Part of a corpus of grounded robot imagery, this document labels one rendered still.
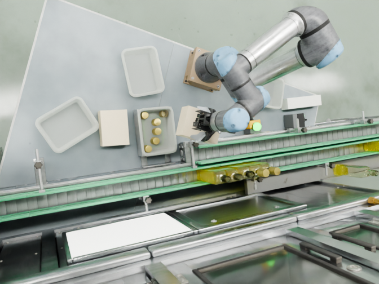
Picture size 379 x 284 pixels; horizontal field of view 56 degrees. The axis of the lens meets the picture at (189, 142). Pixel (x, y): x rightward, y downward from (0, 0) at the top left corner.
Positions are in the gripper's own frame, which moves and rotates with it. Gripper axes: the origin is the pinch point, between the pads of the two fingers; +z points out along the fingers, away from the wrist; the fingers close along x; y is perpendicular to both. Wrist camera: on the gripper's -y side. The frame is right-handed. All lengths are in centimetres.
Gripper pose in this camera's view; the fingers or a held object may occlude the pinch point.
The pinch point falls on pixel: (201, 125)
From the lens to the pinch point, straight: 144.8
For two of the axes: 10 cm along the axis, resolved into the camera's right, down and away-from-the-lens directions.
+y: -9.0, -2.3, -3.7
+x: -2.2, 9.7, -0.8
